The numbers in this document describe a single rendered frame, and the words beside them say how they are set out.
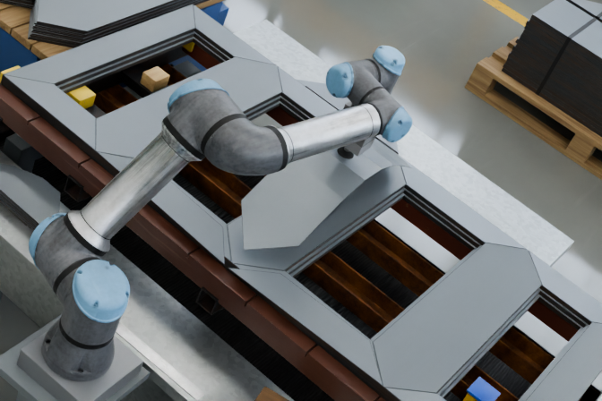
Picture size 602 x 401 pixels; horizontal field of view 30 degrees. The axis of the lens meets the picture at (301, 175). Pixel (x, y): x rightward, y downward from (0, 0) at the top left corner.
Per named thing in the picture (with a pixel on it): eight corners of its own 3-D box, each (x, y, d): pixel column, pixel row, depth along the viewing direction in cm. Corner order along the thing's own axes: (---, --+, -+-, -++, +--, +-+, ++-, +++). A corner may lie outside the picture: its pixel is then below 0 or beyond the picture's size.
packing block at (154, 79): (154, 76, 314) (157, 65, 312) (167, 86, 313) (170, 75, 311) (139, 82, 310) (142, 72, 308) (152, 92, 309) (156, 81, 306)
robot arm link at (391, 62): (367, 45, 255) (393, 40, 261) (350, 82, 262) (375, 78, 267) (389, 65, 251) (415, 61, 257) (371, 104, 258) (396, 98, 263)
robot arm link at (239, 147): (242, 163, 214) (424, 108, 243) (211, 124, 219) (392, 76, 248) (227, 203, 222) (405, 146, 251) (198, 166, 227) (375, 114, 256)
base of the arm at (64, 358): (77, 393, 231) (90, 363, 225) (26, 346, 235) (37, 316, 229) (126, 358, 242) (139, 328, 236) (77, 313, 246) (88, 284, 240)
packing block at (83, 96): (80, 95, 297) (82, 83, 295) (93, 106, 296) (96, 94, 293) (64, 102, 293) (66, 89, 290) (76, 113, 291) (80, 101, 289)
